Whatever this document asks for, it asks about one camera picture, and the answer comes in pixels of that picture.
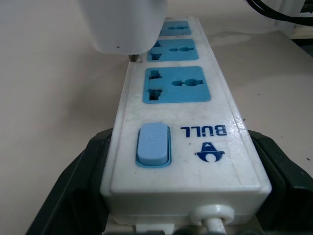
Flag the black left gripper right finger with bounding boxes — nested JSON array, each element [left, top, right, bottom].
[[246, 129, 313, 235]]

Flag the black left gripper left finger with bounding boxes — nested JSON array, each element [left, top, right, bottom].
[[25, 129, 115, 235]]

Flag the white power strip blue sockets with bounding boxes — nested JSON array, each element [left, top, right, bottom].
[[99, 16, 273, 227]]

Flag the white charger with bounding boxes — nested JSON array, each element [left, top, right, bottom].
[[75, 0, 168, 63]]

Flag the black cable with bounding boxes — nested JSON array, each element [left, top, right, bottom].
[[246, 0, 313, 25]]

